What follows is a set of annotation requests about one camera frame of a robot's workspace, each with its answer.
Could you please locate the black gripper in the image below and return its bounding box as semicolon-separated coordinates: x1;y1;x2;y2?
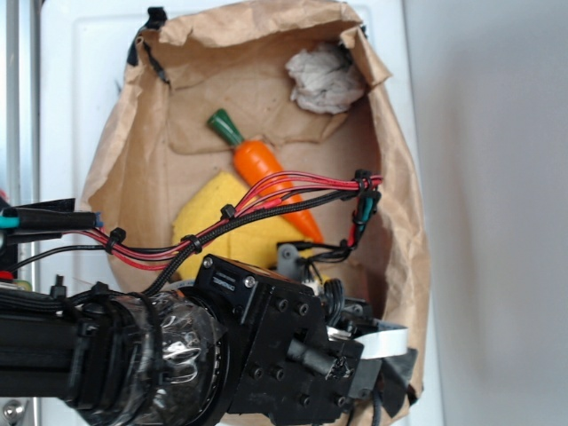
192;241;383;426

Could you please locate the yellow felt cloth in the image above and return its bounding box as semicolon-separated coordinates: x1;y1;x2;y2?
172;171;305;280

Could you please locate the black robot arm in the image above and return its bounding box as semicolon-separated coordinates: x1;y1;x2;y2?
1;255;382;425

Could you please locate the orange toy carrot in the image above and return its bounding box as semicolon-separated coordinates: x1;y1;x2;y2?
207;109;323;243

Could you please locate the brown paper bag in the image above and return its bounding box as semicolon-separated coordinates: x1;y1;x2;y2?
78;0;431;421

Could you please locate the crumpled grey white rag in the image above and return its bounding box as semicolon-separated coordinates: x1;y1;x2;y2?
285;43;367;114

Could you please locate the white plastic tray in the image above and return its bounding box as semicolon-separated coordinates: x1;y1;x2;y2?
37;1;446;425

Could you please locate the white flat ribbon cable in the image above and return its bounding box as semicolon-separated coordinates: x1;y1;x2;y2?
327;326;409;359

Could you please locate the red black cable bundle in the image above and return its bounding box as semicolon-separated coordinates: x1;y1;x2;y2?
0;168;383;312

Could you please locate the metal rail with bolts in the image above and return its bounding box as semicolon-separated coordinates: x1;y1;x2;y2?
0;0;42;426

